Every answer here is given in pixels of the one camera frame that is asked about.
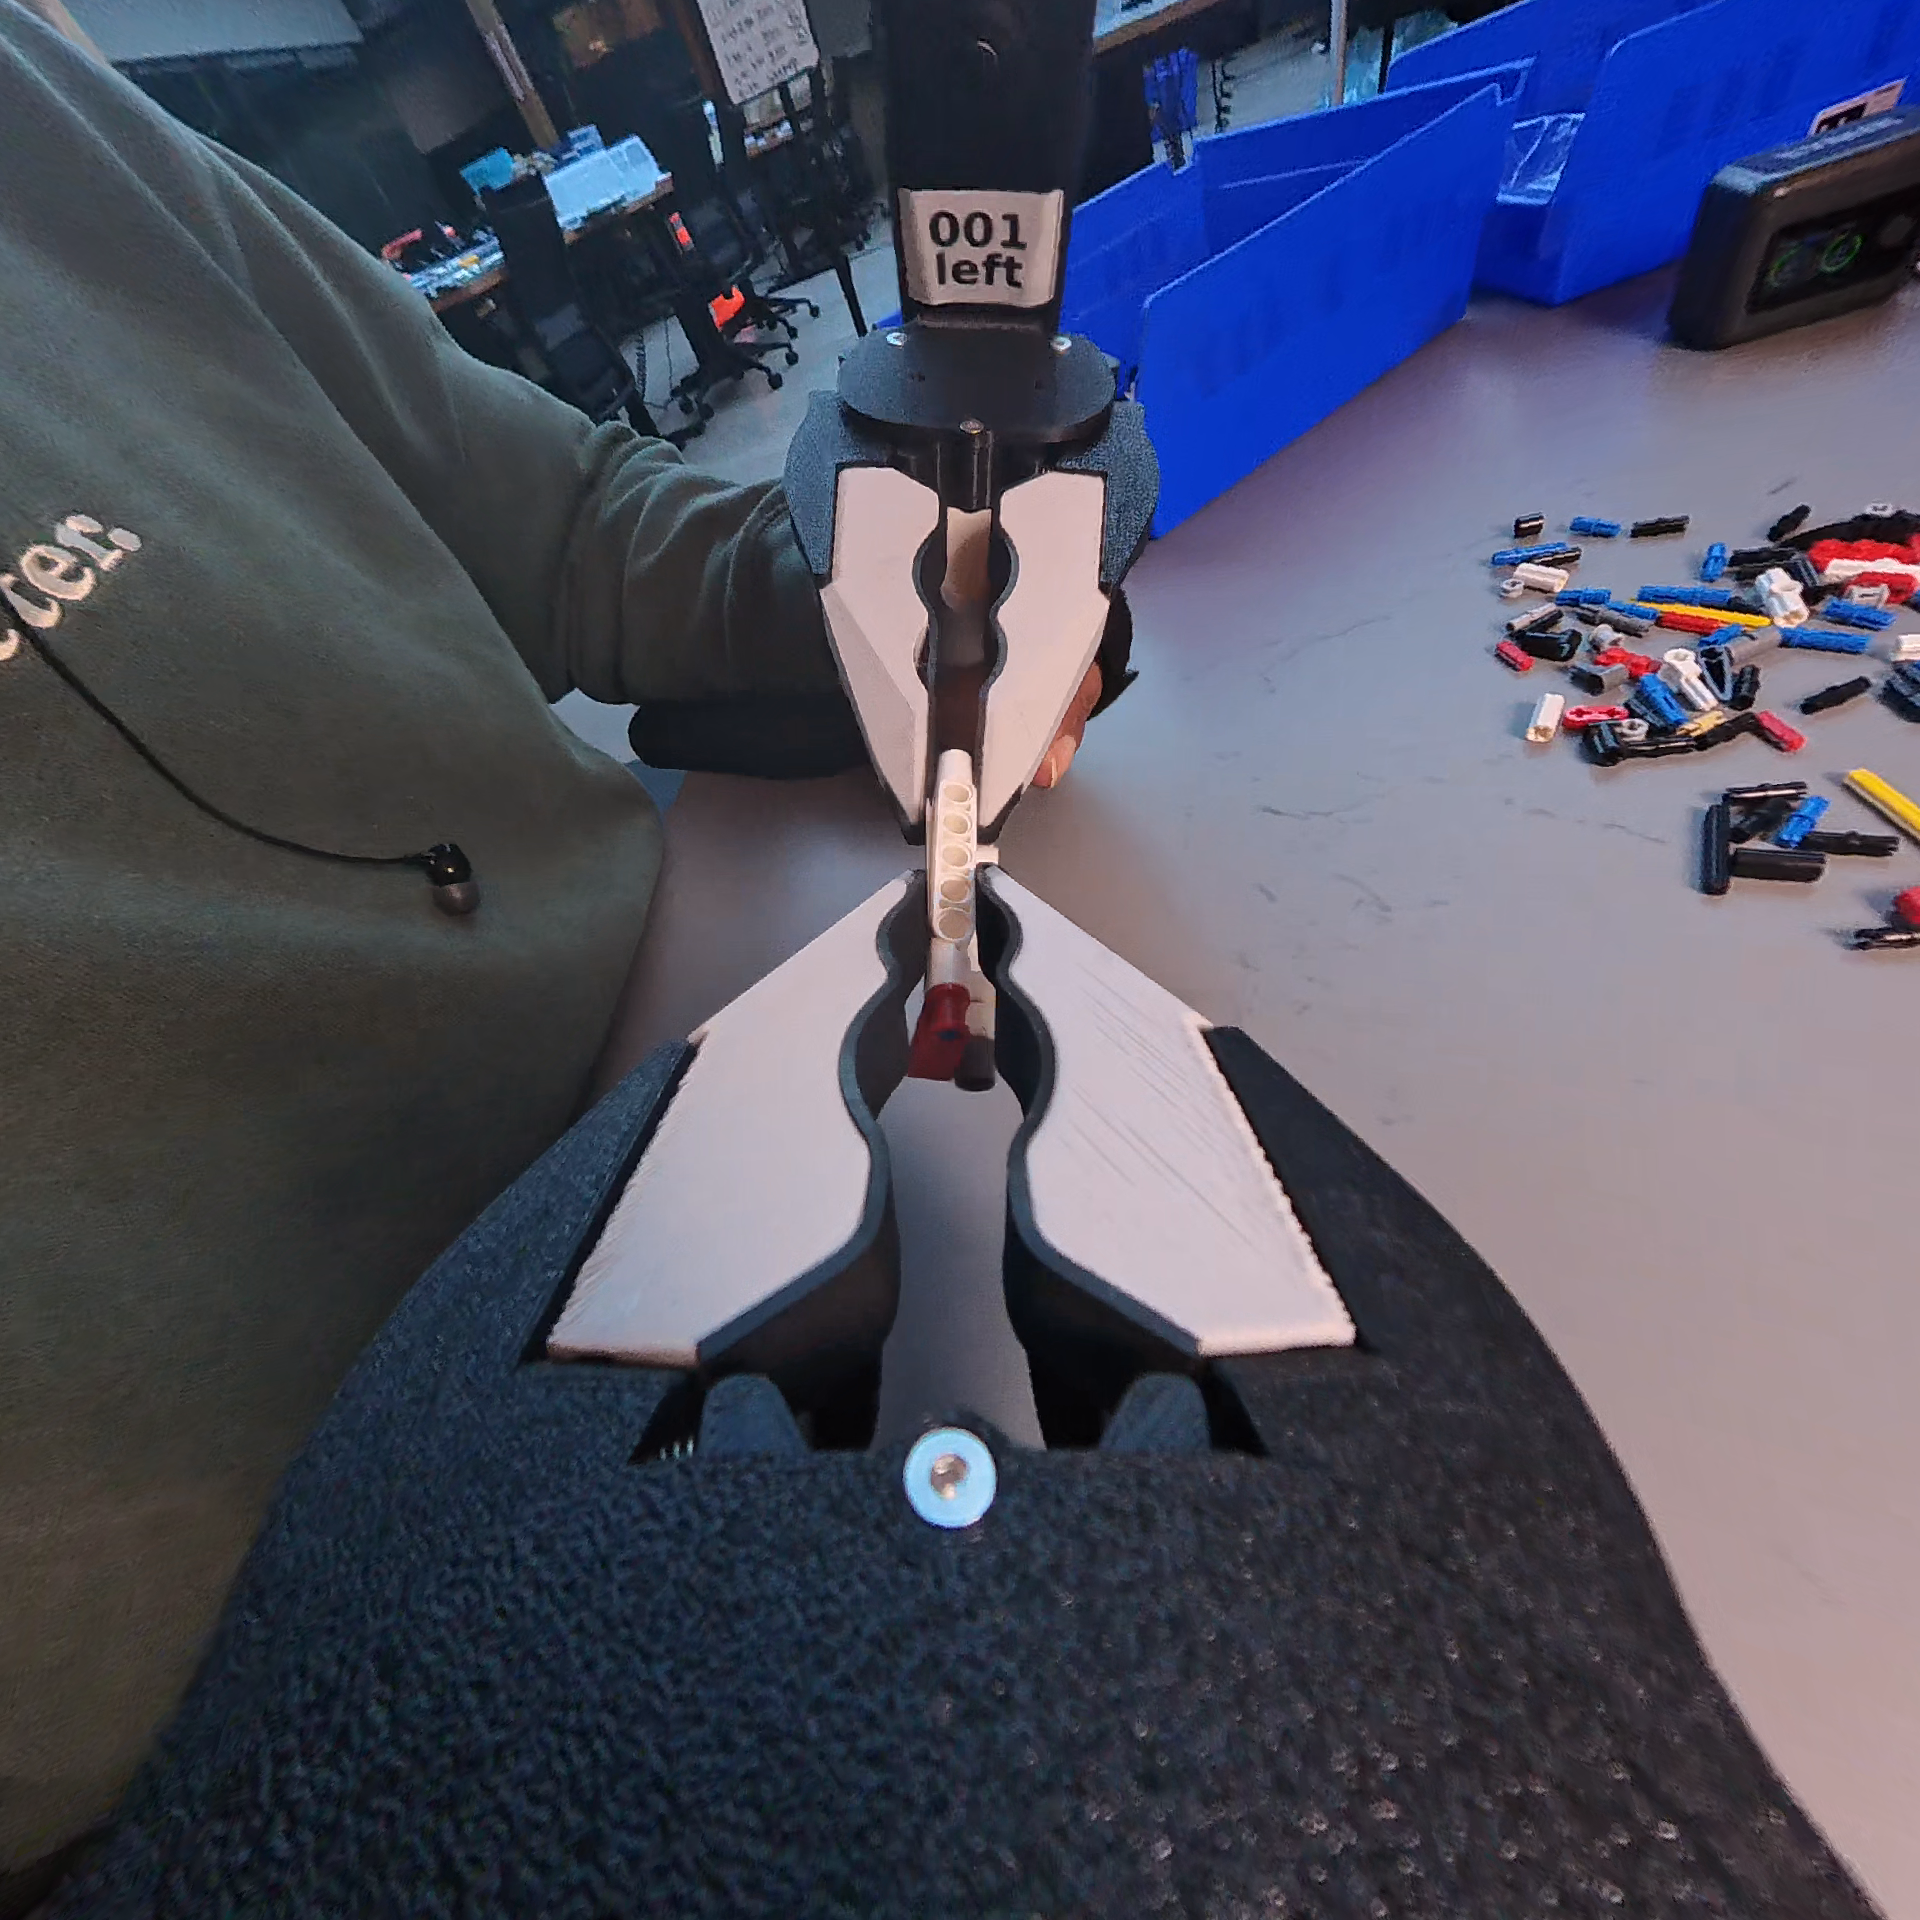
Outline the person's left forearm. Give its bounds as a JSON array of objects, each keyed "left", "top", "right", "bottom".
[{"left": 434, "top": 323, "right": 902, "bottom": 783}]

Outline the clear plastic bag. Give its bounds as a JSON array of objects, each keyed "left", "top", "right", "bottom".
[{"left": 1499, "top": 112, "right": 1596, "bottom": 208}]

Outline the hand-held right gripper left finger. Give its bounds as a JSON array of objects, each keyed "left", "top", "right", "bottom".
[{"left": 545, "top": 866, "right": 924, "bottom": 1371}]

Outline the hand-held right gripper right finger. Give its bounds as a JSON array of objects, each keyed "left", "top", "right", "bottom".
[{"left": 978, "top": 866, "right": 1359, "bottom": 1361}]

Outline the person's torso in green sweatshirt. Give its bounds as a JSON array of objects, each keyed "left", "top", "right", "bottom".
[{"left": 0, "top": 0, "right": 669, "bottom": 1849}]

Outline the grey desk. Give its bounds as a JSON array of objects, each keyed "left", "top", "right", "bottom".
[{"left": 554, "top": 263, "right": 1920, "bottom": 1920}]

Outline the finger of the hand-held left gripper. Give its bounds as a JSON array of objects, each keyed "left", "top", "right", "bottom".
[
  {"left": 822, "top": 464, "right": 962, "bottom": 843},
  {"left": 974, "top": 468, "right": 1116, "bottom": 838}
]

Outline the pile of small toy pieces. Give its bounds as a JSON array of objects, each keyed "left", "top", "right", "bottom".
[{"left": 1492, "top": 502, "right": 1920, "bottom": 954}]

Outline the black earbud cable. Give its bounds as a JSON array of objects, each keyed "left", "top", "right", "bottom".
[{"left": 35, "top": 623, "right": 482, "bottom": 918}]

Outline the white notice board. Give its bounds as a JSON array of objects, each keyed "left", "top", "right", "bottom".
[{"left": 695, "top": 0, "right": 823, "bottom": 108}]

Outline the white toothed toy panel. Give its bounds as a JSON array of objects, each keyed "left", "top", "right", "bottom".
[{"left": 903, "top": 747, "right": 1004, "bottom": 1095}]

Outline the black box device with display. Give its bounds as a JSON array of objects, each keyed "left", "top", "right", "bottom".
[{"left": 1667, "top": 112, "right": 1920, "bottom": 350}]

